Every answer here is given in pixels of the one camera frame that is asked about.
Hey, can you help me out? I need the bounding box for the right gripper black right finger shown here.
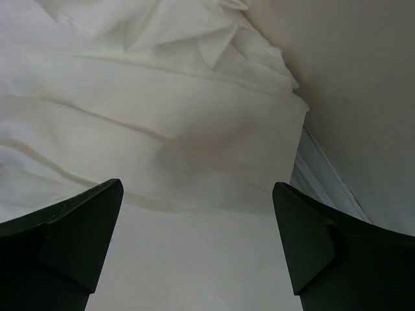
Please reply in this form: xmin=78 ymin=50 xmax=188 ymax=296
xmin=272 ymin=182 xmax=414 ymax=310

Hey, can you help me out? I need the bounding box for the white pleated skirt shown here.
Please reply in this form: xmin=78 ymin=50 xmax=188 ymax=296
xmin=1 ymin=1 xmax=308 ymax=216

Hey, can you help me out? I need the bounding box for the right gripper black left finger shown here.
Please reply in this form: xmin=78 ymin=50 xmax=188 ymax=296
xmin=1 ymin=179 xmax=124 ymax=310

